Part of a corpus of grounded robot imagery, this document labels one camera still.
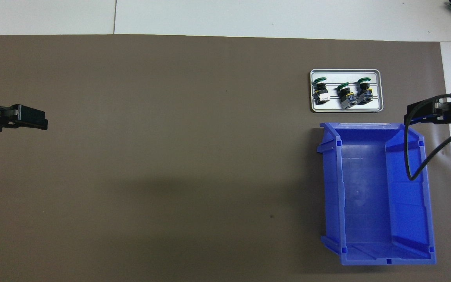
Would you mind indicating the green push button switch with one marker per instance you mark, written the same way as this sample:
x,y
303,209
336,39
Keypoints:
x,y
345,96
364,94

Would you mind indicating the green push button, white base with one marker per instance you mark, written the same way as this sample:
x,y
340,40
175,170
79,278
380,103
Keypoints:
x,y
321,93

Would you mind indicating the grey metal tray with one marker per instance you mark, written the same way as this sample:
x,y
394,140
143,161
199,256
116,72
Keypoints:
x,y
376,98

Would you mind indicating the blue plastic storage bin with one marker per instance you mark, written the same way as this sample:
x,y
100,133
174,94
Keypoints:
x,y
366,196

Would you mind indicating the brown table mat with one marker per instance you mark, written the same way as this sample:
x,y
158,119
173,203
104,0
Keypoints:
x,y
170,156

